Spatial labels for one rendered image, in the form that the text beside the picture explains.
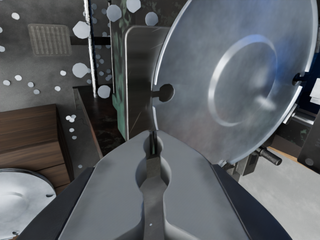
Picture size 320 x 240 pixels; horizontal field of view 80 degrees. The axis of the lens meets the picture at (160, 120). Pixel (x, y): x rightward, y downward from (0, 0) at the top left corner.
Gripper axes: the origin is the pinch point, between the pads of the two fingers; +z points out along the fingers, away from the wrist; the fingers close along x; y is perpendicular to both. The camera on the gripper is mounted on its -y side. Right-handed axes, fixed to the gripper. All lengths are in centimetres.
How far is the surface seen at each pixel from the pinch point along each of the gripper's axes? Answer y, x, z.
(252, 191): 144, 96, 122
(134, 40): -5.0, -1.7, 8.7
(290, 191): 116, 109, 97
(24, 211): 51, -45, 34
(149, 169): 25.1, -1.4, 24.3
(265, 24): -6.2, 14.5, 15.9
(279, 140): 26, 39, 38
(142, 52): -3.9, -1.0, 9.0
